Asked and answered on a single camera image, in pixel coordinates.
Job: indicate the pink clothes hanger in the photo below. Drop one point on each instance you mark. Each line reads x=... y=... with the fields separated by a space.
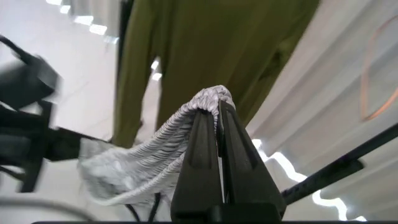
x=365 y=71

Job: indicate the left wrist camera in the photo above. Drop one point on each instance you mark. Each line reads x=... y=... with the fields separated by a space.
x=28 y=84

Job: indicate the black clothes rack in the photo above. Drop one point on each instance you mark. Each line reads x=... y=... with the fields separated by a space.
x=326 y=174

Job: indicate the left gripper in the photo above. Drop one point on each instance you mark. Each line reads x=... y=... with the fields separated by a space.
x=25 y=146

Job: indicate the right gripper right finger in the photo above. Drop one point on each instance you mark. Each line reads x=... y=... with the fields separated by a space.
x=248 y=186

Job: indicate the pale grey garment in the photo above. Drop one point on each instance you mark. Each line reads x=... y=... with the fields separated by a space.
x=140 y=168

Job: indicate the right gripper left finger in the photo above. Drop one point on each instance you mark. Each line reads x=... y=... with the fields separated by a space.
x=199 y=186

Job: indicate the green short-sleeved shirt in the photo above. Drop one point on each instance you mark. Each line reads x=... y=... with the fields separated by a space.
x=202 y=46

